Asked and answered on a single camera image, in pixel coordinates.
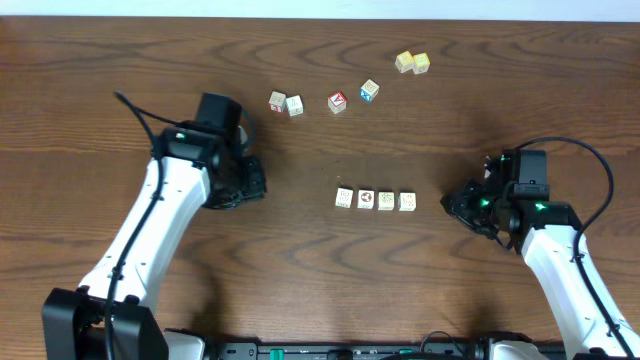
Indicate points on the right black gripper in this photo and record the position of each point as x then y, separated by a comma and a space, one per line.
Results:
459, 206

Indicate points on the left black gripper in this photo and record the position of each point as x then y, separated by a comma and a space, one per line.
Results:
251, 179

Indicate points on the block with red emblem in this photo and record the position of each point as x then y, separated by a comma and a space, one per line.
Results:
365, 199

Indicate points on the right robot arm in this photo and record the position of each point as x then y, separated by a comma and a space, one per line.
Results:
514, 197

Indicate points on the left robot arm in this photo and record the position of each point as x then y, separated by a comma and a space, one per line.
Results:
198, 163

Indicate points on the white block red side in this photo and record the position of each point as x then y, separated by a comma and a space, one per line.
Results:
277, 102

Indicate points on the plain white block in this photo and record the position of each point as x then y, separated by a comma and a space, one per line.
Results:
294, 105

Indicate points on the red letter A block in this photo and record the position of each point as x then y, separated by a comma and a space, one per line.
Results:
337, 102

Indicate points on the bright yellow block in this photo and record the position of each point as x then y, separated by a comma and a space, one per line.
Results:
421, 63

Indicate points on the blue and white block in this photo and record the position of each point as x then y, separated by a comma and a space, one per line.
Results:
369, 90

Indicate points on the pale yellow block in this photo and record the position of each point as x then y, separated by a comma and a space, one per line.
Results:
404, 62

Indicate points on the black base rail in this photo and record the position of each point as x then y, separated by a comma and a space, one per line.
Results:
253, 351

